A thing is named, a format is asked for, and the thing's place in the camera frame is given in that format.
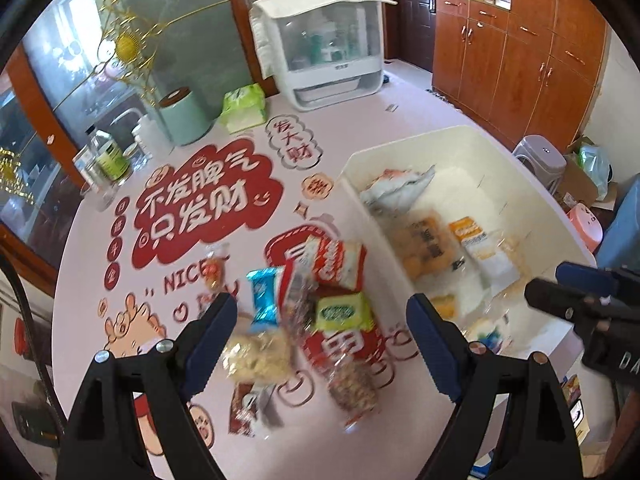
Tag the pink plastic stool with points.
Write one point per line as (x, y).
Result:
(586, 227)

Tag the red white snack packet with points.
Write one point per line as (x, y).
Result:
(395, 187)

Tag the wooden cabinet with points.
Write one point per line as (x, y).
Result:
(510, 60)

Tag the green tissue pack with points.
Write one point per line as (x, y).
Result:
(245, 110)

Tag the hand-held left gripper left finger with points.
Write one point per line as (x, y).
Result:
(215, 332)

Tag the grey plastic stool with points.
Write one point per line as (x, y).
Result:
(540, 160)

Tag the clear bottle with green label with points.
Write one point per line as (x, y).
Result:
(112, 160)

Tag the blue foil snack packet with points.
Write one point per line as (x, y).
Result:
(265, 295)

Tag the green plastic bag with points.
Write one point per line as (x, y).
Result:
(595, 170)

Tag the red round container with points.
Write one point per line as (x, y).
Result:
(20, 337)

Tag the yellow egg snack packet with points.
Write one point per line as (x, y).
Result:
(425, 247)

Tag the glass cup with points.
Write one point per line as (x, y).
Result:
(95, 185)

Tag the dark wooden door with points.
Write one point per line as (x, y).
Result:
(415, 15)

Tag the white squeeze bottle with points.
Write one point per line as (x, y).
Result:
(150, 135)

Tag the blue white cake packet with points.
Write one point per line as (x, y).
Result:
(487, 335)

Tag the gold sun ornament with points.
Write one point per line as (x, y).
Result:
(127, 45)

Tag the orange white snack packet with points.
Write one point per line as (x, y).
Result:
(467, 232)

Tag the clear nut bar packet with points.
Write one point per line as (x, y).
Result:
(352, 385)

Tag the clear rice cracker packet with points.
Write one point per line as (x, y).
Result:
(260, 357)

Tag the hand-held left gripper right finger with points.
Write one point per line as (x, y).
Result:
(432, 342)

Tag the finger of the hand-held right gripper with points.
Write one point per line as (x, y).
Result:
(582, 275)
(555, 297)

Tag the small yellow snack packet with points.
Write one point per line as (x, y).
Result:
(445, 306)

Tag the green snack packet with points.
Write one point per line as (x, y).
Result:
(342, 312)

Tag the white dish cabinet box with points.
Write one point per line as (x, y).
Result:
(310, 2)

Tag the cardboard box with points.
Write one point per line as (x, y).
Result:
(575, 185)

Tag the clear packet with brown ball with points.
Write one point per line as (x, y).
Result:
(217, 270)

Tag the white plastic bin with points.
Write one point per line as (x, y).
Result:
(525, 195)

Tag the clear packet with black snack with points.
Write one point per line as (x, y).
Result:
(300, 305)

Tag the red white cookie packet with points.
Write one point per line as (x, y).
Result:
(340, 265)

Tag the small glass jar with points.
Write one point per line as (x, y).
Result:
(136, 156)

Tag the dark red snack packet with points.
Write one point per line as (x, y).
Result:
(242, 407)

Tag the mint green canister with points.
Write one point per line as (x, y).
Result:
(187, 117)

